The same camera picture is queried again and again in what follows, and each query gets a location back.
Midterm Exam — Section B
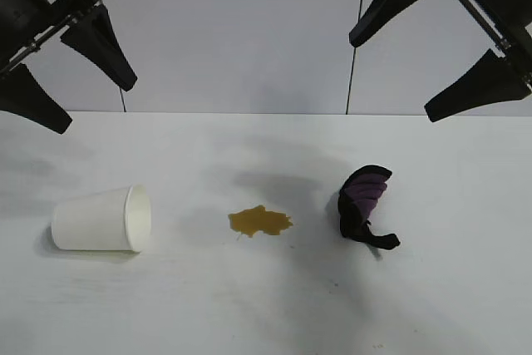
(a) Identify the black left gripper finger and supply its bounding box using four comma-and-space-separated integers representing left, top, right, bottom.
0, 64, 72, 136
61, 7, 139, 92

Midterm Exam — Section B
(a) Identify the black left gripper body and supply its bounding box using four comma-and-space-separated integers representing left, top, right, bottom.
0, 0, 104, 77

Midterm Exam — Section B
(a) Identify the white paper cup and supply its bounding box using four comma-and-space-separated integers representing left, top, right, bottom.
51, 183, 153, 253

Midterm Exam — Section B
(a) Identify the black and purple cloth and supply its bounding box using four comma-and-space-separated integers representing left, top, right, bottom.
337, 165, 401, 252

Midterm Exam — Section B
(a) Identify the brown liquid spill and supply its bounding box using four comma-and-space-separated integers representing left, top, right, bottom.
227, 204, 294, 239

